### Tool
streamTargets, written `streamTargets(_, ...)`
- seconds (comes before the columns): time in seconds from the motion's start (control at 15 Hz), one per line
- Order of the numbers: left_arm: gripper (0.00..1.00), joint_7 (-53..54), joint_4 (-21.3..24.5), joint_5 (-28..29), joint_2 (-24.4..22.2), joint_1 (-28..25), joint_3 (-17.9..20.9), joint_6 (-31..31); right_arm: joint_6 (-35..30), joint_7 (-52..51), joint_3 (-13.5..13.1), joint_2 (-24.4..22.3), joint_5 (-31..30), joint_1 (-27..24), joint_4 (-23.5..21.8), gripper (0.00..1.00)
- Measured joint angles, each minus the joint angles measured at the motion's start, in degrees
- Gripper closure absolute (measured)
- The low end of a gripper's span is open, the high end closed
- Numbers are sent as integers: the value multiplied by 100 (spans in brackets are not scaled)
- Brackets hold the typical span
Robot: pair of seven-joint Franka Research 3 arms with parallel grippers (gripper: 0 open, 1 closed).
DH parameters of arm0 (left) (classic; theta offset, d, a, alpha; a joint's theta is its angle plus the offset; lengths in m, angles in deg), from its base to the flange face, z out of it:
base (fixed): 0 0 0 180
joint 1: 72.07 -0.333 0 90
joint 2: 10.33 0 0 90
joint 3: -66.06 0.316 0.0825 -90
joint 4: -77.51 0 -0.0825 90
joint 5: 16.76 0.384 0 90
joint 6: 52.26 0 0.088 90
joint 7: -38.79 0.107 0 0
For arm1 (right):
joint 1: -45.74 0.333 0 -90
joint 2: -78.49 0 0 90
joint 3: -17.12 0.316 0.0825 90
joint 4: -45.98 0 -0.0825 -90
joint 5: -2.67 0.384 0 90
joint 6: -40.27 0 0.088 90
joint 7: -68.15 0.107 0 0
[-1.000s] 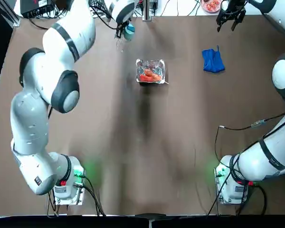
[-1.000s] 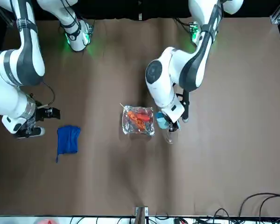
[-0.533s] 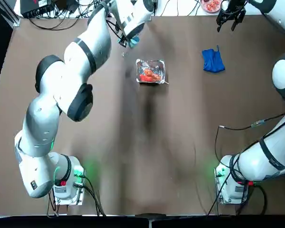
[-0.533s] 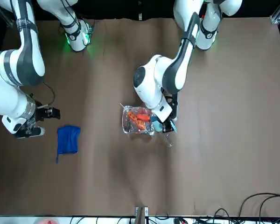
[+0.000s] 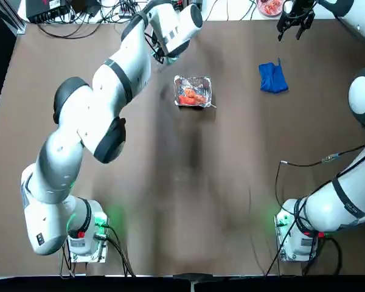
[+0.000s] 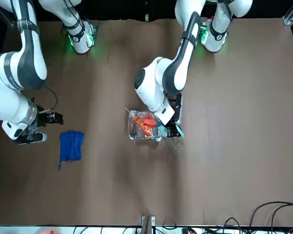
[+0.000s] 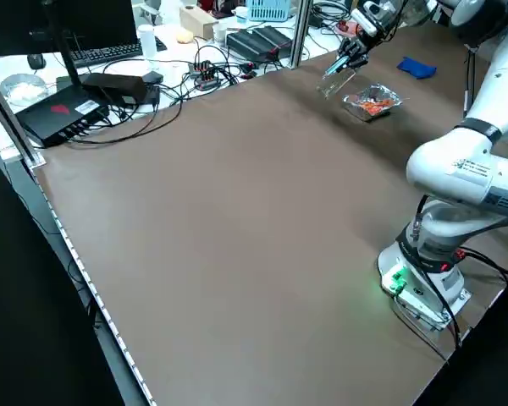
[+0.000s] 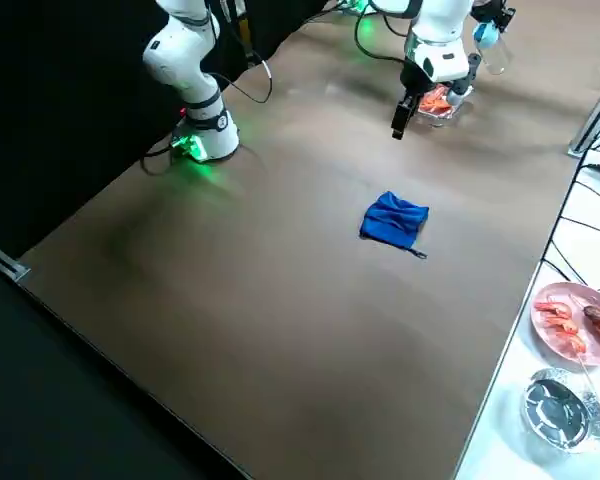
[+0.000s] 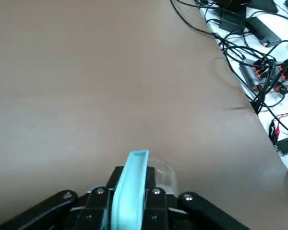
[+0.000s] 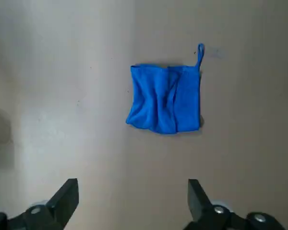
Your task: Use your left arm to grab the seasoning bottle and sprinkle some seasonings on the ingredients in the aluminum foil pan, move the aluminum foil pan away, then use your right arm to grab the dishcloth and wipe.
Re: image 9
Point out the red and black clip lead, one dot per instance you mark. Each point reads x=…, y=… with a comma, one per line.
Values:
x=276, y=130

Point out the grey hub with red plugs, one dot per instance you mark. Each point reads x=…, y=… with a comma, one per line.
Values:
x=249, y=72

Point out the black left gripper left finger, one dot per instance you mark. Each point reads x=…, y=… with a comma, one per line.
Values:
x=86, y=210

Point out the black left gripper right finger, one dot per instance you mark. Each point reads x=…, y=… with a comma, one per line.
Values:
x=163, y=210

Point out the clear bottle with blue cap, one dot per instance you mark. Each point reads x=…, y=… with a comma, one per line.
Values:
x=129, y=191

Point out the black power adapter brick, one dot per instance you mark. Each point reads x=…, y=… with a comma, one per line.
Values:
x=261, y=28

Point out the small black power adapter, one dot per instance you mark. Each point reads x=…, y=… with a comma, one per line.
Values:
x=230, y=20

